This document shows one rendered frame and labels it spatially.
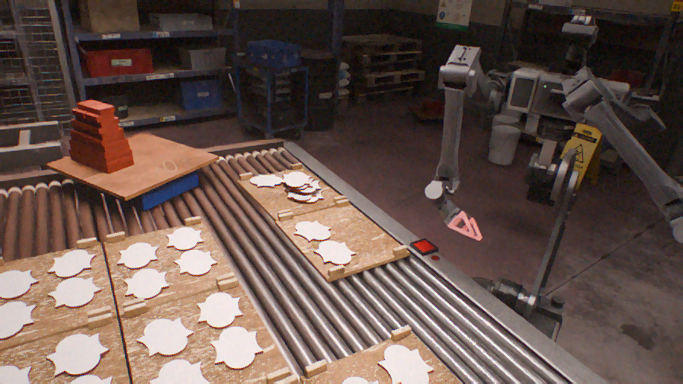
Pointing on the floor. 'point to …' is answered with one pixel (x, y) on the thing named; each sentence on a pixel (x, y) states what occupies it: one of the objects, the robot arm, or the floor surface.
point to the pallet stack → (380, 65)
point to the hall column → (334, 33)
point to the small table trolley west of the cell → (250, 121)
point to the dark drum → (315, 89)
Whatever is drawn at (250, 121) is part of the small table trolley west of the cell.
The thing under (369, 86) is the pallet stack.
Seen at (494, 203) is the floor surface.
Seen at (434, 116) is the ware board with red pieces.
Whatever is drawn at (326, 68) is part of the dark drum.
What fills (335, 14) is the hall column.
